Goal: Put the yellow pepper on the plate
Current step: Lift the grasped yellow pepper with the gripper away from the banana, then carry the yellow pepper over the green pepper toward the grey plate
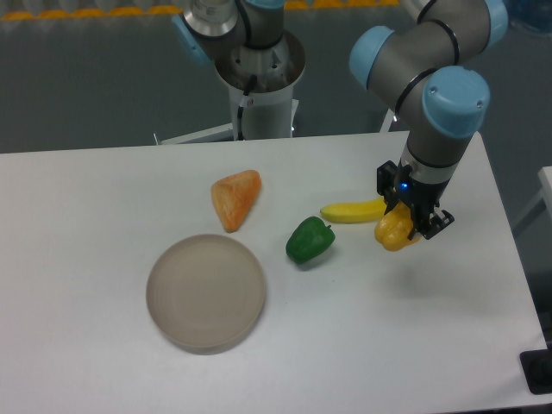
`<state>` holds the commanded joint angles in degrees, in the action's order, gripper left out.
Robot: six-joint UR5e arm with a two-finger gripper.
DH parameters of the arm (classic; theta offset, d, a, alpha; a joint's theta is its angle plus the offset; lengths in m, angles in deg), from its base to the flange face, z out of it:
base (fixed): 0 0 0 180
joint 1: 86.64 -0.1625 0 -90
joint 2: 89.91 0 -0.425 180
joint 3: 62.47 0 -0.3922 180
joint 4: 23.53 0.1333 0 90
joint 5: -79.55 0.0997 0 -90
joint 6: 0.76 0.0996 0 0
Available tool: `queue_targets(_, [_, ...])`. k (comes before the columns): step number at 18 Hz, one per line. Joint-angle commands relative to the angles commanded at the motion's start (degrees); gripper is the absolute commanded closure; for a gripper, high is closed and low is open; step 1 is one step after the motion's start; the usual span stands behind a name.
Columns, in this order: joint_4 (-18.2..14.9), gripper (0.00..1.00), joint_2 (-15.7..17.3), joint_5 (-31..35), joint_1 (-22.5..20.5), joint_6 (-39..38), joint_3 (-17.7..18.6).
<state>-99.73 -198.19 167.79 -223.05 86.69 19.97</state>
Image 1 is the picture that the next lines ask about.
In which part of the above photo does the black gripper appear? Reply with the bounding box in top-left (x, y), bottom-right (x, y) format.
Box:
top-left (376, 160), bottom-right (455, 240)

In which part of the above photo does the yellow bell pepper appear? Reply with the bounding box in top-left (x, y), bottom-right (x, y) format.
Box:
top-left (374, 202), bottom-right (421, 252)

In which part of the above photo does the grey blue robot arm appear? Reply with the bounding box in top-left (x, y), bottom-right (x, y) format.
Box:
top-left (172, 1), bottom-right (508, 239)

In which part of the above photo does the green bell pepper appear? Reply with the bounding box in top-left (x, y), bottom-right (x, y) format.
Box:
top-left (285, 216), bottom-right (336, 265)

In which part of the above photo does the round beige plate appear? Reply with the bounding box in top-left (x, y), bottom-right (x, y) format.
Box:
top-left (146, 234), bottom-right (267, 354)

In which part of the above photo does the yellow banana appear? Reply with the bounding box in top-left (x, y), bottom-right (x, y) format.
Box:
top-left (320, 198), bottom-right (386, 224)

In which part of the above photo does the white furniture at right edge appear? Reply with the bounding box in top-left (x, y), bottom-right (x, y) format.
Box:
top-left (511, 166), bottom-right (551, 238)

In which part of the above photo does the orange bread wedge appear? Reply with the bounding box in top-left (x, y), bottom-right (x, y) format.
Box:
top-left (210, 170), bottom-right (262, 233)

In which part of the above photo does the black device at table edge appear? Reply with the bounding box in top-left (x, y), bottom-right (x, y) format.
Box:
top-left (519, 349), bottom-right (551, 395)

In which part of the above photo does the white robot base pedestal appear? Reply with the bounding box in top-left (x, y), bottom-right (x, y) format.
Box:
top-left (159, 30), bottom-right (305, 145)

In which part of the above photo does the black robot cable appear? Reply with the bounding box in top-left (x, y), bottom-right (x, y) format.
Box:
top-left (235, 74), bottom-right (258, 141)

